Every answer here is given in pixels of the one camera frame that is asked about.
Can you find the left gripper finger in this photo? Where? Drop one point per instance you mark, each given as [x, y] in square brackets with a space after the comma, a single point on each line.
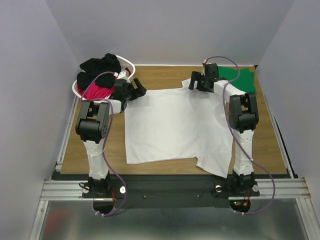
[134, 96]
[140, 89]

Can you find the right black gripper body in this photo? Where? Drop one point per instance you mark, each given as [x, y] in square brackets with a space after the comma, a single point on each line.
[198, 81]

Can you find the aluminium frame rail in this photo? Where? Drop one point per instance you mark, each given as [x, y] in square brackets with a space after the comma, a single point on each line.
[67, 187]

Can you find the white t-shirt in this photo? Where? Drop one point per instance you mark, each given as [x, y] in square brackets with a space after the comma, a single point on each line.
[178, 123]

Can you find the white plastic basket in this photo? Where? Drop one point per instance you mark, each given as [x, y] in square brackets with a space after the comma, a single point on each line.
[126, 66]

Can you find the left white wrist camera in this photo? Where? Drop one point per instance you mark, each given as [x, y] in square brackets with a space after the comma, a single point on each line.
[124, 75]

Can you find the pink t-shirt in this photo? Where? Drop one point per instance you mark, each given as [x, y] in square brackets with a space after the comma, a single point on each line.
[98, 92]

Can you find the black t-shirt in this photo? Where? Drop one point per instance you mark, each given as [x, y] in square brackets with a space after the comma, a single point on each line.
[93, 67]

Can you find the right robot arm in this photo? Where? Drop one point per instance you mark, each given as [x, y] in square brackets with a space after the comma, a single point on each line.
[241, 111]

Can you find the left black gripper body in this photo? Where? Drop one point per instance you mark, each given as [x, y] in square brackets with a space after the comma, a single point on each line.
[130, 91]

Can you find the folded green t-shirt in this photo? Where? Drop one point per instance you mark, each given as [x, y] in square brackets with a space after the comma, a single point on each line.
[245, 81]

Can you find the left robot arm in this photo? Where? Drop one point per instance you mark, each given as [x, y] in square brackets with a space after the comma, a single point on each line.
[93, 126]

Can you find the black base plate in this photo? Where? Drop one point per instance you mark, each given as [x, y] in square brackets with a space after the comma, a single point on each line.
[137, 202]

